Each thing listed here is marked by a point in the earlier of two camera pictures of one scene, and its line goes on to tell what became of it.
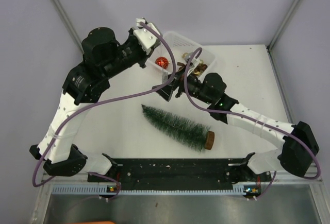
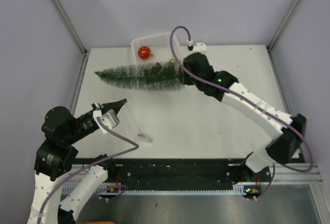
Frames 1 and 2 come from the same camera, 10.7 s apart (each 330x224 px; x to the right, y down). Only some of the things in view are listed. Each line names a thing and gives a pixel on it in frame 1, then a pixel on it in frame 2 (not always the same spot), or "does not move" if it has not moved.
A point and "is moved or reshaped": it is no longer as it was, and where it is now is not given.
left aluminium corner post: x=62 y=11 does not move
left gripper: x=144 y=57 to x=116 y=105
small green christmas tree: x=187 y=132 to x=154 y=76
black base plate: x=180 y=172 does not move
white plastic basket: x=190 y=56 is moved or reshaped
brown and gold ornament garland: x=197 y=70 is moved or reshaped
